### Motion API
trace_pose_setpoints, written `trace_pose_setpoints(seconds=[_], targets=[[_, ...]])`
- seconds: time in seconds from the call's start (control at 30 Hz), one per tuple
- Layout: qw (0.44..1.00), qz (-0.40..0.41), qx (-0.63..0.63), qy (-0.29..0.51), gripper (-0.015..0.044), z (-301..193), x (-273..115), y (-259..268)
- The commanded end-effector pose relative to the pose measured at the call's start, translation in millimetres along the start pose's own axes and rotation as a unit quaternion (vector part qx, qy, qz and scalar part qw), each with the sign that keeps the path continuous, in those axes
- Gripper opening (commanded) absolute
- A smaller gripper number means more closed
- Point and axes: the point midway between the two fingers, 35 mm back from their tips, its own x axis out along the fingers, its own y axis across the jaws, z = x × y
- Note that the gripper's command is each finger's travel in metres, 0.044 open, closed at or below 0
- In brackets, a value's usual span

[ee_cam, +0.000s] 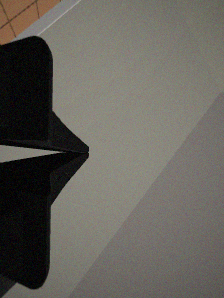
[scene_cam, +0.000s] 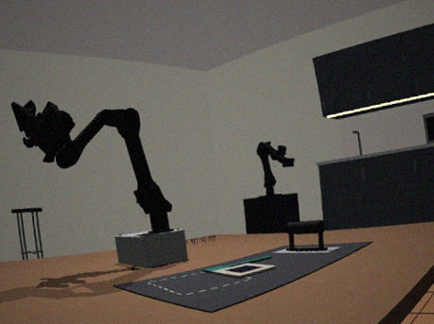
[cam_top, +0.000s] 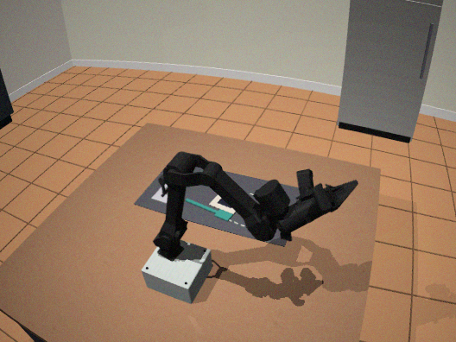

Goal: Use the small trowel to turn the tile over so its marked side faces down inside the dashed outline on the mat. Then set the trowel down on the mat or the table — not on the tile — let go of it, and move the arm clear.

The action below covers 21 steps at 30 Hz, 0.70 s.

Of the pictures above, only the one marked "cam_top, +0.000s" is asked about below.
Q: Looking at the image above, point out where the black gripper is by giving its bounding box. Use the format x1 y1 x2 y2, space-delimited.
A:
294 180 358 225

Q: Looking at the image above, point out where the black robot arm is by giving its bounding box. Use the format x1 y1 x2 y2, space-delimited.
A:
153 151 314 261

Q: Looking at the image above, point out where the teal small trowel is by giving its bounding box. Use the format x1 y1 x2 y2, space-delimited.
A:
186 199 233 221

